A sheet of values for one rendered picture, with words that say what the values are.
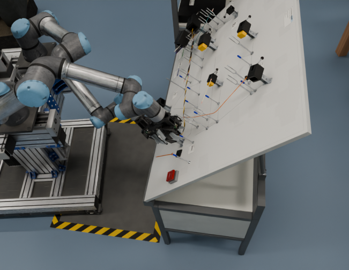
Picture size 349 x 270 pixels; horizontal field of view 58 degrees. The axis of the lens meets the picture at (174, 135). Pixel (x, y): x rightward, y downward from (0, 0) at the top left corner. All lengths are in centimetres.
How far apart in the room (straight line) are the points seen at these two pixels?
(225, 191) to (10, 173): 188
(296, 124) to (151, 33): 314
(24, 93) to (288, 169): 221
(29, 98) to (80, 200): 136
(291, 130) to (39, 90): 97
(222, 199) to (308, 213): 110
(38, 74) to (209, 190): 108
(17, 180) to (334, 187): 262
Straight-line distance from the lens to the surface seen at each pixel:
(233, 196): 186
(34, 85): 139
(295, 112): 116
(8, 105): 157
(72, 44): 180
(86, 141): 291
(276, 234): 267
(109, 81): 147
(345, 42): 383
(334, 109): 342
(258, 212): 172
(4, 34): 435
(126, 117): 141
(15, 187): 294
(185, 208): 182
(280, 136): 115
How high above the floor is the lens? 250
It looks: 56 degrees down
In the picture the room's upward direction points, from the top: 8 degrees counter-clockwise
